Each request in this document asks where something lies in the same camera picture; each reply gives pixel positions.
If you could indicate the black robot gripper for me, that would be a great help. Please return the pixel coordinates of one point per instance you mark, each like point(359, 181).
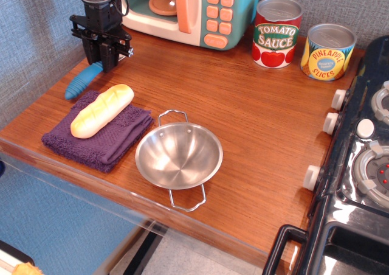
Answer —
point(102, 33)

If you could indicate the blue handled metal spork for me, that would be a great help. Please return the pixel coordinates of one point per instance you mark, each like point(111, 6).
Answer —
point(82, 80)

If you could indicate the steel bowl with wire handles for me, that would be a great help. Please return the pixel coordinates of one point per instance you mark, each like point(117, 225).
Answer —
point(179, 155)

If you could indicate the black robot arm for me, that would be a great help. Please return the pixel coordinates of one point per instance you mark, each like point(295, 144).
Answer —
point(101, 31)

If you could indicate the white stove knob middle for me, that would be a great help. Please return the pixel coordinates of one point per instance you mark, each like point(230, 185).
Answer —
point(330, 123)

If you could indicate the white stove knob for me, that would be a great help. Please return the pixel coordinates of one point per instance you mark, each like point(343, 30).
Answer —
point(338, 99)
point(311, 177)
point(330, 123)

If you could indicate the yellow toy bread loaf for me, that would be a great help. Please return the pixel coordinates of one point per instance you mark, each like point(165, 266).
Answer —
point(109, 104)

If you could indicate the folded purple towel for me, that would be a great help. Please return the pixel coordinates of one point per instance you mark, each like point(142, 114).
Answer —
point(105, 149)

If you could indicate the teal toy microwave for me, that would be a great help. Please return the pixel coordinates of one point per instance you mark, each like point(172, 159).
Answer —
point(213, 24)

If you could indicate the clear acrylic table guard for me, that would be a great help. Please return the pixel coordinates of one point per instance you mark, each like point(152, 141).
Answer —
point(74, 222)

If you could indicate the tomato sauce can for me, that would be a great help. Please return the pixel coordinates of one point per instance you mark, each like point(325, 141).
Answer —
point(275, 33)

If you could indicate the pineapple slices can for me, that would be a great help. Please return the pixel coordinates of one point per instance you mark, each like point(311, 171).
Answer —
point(328, 50)

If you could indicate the orange object bottom left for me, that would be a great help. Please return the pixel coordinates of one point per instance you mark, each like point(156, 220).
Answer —
point(14, 261)

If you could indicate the white stove knob rear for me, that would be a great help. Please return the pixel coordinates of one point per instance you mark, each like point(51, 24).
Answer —
point(338, 99)

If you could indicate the white stove knob front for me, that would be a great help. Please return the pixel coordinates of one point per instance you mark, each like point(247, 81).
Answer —
point(311, 177)

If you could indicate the white round stove button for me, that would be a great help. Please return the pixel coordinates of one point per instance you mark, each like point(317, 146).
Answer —
point(365, 128)

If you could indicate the grey rear burner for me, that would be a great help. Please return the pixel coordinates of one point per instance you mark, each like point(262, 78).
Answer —
point(379, 111)

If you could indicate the grey burner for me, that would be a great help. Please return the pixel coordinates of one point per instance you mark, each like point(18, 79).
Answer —
point(379, 111)
point(370, 172)

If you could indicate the grey front burner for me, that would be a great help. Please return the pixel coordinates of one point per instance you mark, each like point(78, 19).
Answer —
point(370, 172)

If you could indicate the black toy stove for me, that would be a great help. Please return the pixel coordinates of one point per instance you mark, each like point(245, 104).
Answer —
point(347, 231)

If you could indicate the black oven door handle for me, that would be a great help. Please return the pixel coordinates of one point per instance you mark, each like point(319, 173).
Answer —
point(285, 234)

